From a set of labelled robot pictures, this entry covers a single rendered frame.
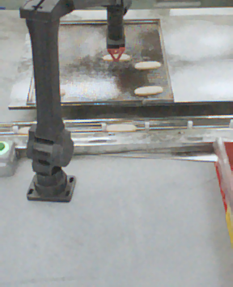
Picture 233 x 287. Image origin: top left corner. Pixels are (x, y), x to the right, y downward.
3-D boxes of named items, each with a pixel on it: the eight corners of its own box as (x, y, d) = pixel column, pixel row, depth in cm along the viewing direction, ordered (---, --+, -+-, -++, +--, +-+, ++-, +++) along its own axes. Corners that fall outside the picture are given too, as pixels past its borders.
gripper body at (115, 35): (124, 31, 140) (124, 14, 135) (125, 48, 133) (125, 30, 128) (106, 31, 140) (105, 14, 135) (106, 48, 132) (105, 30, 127)
